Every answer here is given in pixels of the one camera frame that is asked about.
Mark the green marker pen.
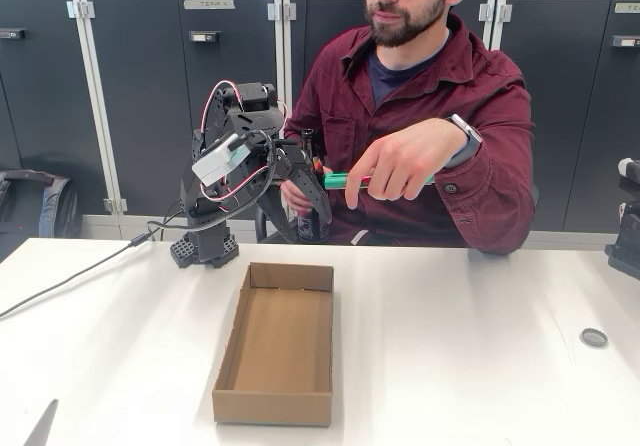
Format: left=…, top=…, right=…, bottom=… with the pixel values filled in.
left=322, top=171, right=436, bottom=191

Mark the dark glass beer bottle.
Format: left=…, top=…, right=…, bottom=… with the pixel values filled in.
left=297, top=129, right=332, bottom=245

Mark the person's right forearm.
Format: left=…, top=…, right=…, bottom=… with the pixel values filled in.
left=282, top=90, right=321, bottom=140

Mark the person's right hand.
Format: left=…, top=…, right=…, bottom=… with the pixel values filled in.
left=279, top=165, right=334, bottom=222

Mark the person's left hand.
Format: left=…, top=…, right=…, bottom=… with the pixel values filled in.
left=343, top=117, right=469, bottom=211

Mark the open brown cardboard box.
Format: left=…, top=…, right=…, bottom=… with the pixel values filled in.
left=211, top=261, right=335, bottom=427

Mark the man in maroon shirt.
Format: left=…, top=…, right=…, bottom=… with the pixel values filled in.
left=279, top=0, right=536, bottom=257

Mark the grey team label plate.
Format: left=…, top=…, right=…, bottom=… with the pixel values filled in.
left=183, top=0, right=236, bottom=11

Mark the grey black backpack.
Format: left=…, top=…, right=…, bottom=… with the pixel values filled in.
left=0, top=168, right=84, bottom=262

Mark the blue black office chair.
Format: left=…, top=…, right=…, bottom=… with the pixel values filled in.
left=255, top=180, right=540, bottom=245

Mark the silver bottle cap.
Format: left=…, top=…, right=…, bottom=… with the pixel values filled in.
left=579, top=327, right=609, bottom=349

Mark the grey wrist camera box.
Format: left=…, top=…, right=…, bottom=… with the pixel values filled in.
left=191, top=132, right=250, bottom=187

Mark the black camera cable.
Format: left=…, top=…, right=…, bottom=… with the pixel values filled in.
left=0, top=130, right=279, bottom=320

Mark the silver smartwatch grey strap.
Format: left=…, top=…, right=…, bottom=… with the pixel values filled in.
left=443, top=113, right=485, bottom=170

